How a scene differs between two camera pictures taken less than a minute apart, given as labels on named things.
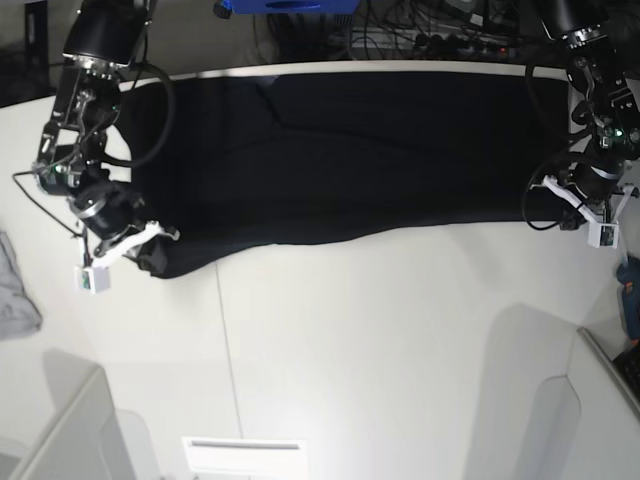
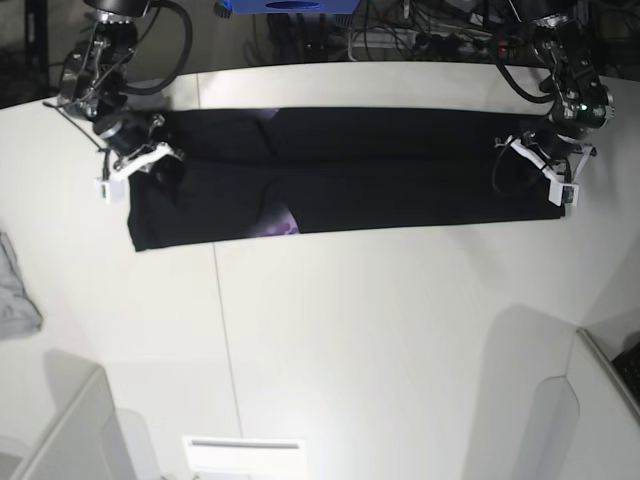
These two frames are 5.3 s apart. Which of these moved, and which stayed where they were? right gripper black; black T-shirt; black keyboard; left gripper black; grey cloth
Moved: black T-shirt; left gripper black; right gripper black
Stayed: black keyboard; grey cloth
